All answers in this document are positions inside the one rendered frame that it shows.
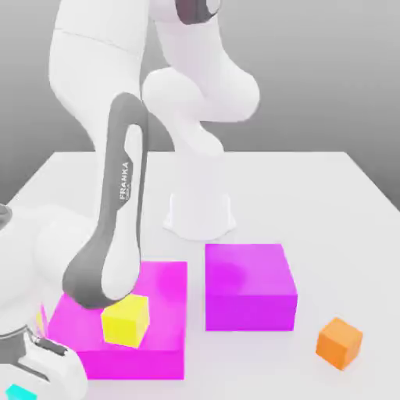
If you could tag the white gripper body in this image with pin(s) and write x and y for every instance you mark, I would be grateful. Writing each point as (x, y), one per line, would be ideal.
(59, 378)

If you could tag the small cyan cube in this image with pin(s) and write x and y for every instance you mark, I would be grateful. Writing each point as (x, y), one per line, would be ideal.
(19, 393)

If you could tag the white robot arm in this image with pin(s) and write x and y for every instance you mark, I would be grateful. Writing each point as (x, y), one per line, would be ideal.
(93, 78)

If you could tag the small yellow cube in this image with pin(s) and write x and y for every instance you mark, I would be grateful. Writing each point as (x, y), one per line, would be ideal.
(125, 325)

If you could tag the small orange cube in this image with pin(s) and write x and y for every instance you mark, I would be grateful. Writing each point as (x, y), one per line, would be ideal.
(339, 343)

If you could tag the large magenta box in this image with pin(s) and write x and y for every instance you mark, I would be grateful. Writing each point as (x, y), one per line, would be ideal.
(162, 315)

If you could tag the large purple box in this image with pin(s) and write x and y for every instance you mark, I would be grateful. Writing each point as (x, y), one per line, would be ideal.
(250, 287)

